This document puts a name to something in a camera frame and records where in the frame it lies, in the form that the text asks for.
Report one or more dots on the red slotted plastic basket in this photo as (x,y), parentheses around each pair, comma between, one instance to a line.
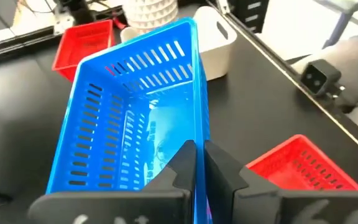
(79,46)
(291,174)

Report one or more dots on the black table-level camera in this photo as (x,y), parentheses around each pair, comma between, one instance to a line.
(319,76)

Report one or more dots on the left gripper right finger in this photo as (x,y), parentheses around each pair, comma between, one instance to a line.
(259,208)

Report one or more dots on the blue slotted plastic basket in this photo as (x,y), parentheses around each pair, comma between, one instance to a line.
(166,124)

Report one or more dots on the black table mat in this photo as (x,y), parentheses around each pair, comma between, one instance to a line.
(259,109)

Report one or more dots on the succulent in white pot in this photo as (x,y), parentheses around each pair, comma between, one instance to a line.
(154,12)

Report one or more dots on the person's leg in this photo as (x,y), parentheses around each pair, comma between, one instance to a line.
(353,56)

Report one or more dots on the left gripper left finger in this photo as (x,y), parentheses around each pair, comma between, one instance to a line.
(104,208)

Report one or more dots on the white plastic basket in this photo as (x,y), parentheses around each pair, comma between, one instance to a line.
(210,56)

